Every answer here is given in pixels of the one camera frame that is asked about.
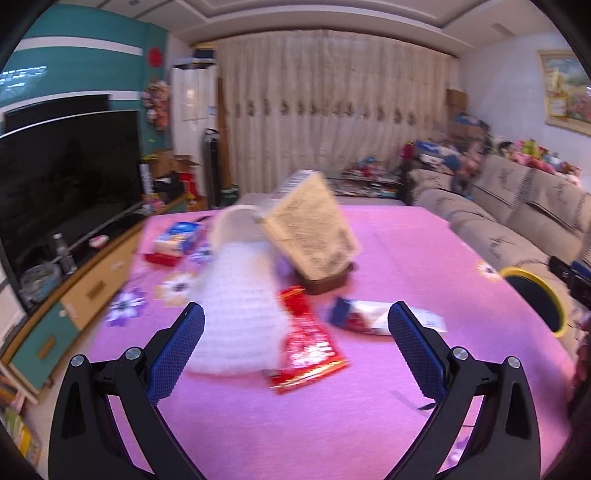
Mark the stack of cardboard boxes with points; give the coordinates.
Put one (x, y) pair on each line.
(459, 110)

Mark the beige sofa with covers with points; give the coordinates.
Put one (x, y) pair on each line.
(508, 212)

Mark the red gift box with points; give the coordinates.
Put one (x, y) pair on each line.
(188, 184)

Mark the low glass shelf with books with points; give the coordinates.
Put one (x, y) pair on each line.
(369, 177)

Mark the black tower fan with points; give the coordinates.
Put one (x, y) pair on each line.
(212, 170)

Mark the beige embroidered curtain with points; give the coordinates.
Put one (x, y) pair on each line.
(332, 115)

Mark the glass bowl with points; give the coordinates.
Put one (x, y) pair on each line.
(41, 284)

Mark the brown rolled mat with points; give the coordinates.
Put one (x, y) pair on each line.
(222, 134)

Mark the large black television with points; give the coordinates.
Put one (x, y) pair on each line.
(64, 184)

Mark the blue star print bag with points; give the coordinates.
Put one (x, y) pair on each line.
(429, 147)

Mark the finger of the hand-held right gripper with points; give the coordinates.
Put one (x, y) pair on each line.
(561, 267)

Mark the artificial flower wall decor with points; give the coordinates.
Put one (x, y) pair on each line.
(156, 106)

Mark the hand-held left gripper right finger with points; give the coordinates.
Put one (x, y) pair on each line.
(415, 350)

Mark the white paper cup peach print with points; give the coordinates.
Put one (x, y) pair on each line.
(231, 226)

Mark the snack box with beige label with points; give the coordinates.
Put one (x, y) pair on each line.
(309, 230)

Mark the round red wall decoration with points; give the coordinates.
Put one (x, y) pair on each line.
(156, 55)

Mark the small pink dish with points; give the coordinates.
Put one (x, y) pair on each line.
(99, 241)

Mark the pink foam table cloth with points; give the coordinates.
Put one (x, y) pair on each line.
(415, 277)

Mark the television cabinet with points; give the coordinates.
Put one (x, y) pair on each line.
(92, 286)

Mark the white floral cloth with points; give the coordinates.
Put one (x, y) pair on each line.
(369, 201)

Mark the flat stacked boxes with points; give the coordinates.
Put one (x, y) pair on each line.
(203, 55)

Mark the framed flower painting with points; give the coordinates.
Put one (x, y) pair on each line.
(568, 92)

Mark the clear water bottle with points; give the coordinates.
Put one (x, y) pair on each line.
(64, 256)

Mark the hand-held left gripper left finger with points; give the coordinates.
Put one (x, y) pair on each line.
(178, 350)

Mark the red snack wrapper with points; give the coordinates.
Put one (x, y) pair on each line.
(304, 350)

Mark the blue cookie packet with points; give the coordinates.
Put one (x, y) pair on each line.
(178, 235)

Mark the white standing air conditioner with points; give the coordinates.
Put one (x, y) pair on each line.
(191, 110)

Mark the dark green yellow-rimmed trash bin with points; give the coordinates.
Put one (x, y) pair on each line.
(540, 300)

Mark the open cardboard box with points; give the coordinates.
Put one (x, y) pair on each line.
(171, 164)

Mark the white blue red wrapper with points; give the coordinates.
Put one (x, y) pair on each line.
(392, 318)

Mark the pile of books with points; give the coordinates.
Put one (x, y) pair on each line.
(16, 424)

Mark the row of plush toys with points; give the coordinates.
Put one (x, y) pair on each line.
(535, 154)

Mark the small red packet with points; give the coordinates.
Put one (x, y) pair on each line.
(161, 259)

